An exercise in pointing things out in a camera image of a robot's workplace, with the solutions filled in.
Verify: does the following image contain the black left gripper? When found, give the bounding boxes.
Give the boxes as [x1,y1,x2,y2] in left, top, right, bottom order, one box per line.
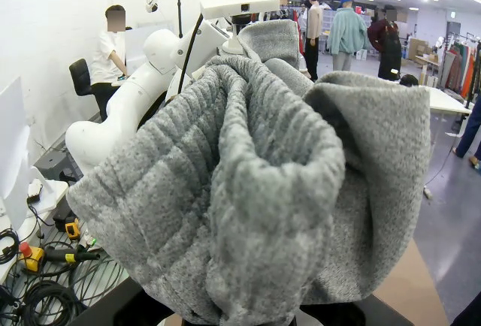
[229,13,254,28]

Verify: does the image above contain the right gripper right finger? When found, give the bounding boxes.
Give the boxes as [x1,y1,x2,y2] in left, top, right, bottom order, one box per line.
[295,292,414,326]

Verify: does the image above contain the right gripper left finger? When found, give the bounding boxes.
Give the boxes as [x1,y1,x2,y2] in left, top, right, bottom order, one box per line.
[68,276,189,326]

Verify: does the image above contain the grey training pants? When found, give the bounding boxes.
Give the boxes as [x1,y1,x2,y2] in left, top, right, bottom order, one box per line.
[65,19,432,326]

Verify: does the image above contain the mannequin in beige top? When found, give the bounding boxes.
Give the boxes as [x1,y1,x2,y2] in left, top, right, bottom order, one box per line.
[303,0,325,83]

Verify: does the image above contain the white desk monitor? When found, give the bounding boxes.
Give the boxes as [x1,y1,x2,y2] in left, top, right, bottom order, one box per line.
[125,24,171,76]

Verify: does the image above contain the yellow emergency stop box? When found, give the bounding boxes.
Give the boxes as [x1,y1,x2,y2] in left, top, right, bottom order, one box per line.
[17,241,47,273]

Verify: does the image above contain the mannequin in teal fleece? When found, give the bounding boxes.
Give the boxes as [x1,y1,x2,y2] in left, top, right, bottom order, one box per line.
[326,0,371,73]

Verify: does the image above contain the seated person in white shirt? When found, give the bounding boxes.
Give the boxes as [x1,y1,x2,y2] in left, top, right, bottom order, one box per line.
[89,5,129,121]

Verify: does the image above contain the figure in maroon top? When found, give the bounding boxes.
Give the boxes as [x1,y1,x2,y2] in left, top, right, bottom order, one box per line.
[367,5,404,83]

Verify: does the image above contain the black box on floor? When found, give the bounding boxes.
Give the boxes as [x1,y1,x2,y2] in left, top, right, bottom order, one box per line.
[33,148,77,177]

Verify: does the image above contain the black office chair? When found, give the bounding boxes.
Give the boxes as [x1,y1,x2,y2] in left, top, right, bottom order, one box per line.
[68,58,95,98]

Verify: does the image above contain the black cap with flat brim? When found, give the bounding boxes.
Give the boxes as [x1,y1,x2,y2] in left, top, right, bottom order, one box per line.
[398,73,420,88]

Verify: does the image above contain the stacked cardboard boxes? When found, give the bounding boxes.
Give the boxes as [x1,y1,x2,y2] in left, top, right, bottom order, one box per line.
[407,36,440,68]

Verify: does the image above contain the white panel with stand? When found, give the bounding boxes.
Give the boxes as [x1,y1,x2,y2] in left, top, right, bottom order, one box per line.
[0,76,69,232]

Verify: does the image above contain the figure in blue jeans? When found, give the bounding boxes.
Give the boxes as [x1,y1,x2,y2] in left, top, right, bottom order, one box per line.
[452,95,481,170]

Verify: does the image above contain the white table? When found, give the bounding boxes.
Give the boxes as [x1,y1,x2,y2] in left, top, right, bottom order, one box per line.
[423,85,473,117]

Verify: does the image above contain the rack of colourful clothes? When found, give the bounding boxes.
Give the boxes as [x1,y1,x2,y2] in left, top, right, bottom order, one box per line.
[438,32,481,101]

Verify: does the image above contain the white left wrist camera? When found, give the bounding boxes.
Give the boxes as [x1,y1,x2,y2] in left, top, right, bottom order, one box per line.
[199,0,281,21]

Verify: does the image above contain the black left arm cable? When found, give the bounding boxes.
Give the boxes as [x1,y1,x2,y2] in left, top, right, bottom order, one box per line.
[175,23,204,97]

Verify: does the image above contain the black yellow enabling handle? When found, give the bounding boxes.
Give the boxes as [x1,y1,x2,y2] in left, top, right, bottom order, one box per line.
[44,246,101,266]

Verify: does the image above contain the black coiled cables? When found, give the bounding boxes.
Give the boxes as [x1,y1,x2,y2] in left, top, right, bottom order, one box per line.
[0,228,129,326]

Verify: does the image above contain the white camera on black stand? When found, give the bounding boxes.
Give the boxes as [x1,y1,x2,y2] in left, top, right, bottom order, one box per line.
[140,0,184,40]

